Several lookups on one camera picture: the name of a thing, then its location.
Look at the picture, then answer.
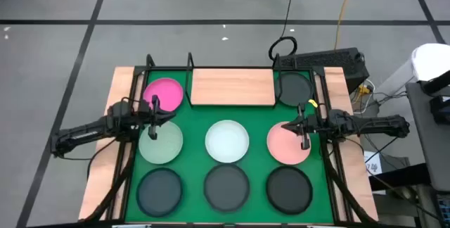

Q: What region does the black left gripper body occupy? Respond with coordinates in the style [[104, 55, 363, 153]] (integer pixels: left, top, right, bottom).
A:
[[135, 95, 162, 141]]

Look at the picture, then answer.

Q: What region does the white plate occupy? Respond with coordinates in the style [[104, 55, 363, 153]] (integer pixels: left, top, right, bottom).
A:
[[205, 119, 250, 164]]

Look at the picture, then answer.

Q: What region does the black hanging cable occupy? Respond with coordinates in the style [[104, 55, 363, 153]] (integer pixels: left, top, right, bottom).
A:
[[267, 0, 299, 62]]

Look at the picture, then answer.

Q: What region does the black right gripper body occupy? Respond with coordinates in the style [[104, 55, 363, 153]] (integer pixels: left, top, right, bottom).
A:
[[297, 103, 331, 151]]

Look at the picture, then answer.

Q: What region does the black computer case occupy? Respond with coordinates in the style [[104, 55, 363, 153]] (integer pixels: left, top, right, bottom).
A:
[[279, 47, 371, 94]]

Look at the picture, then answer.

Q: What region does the light green plate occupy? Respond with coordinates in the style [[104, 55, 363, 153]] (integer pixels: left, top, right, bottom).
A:
[[138, 120, 184, 165]]

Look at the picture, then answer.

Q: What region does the black bench board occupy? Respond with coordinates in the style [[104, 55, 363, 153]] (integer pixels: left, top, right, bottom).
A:
[[367, 163, 433, 192]]

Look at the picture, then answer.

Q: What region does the dark grey plate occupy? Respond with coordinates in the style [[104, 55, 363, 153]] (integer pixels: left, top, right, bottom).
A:
[[203, 163, 251, 213]]

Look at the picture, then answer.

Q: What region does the green table mat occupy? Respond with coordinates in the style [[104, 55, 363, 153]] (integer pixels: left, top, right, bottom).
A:
[[124, 69, 335, 224]]

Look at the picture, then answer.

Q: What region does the dark blue-grey plate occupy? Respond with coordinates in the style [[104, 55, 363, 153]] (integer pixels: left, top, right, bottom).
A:
[[136, 167, 184, 218]]

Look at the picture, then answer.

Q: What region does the white cylinder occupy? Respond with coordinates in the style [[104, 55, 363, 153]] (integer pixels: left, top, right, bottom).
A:
[[374, 43, 450, 127]]

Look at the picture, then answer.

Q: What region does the black plate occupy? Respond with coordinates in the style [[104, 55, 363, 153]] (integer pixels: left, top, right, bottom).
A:
[[266, 165, 314, 216]]

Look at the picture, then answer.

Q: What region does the black device on desk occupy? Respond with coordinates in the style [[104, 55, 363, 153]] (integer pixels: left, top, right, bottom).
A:
[[429, 94, 450, 125]]

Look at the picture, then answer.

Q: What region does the wooden shelf with black frame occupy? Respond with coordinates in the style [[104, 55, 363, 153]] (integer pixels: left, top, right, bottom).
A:
[[184, 51, 282, 109]]

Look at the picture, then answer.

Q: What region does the printed paper sheet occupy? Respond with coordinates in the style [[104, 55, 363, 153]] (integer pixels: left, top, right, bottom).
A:
[[364, 150, 384, 176]]

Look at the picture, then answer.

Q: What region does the magenta plate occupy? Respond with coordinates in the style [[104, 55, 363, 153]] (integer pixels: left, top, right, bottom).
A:
[[142, 77, 185, 113]]

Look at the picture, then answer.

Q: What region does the dark green plate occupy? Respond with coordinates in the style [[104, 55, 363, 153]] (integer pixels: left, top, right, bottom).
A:
[[274, 72, 314, 108]]

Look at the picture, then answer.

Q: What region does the yellow hanging cable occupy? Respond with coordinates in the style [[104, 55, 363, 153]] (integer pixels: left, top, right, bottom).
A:
[[333, 0, 356, 50]]

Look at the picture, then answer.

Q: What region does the salmon pink plate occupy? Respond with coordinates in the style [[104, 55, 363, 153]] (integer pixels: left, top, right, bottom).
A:
[[266, 121, 312, 166]]

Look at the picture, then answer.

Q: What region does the grey side desk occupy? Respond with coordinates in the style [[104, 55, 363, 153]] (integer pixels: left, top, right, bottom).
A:
[[406, 80, 450, 192]]

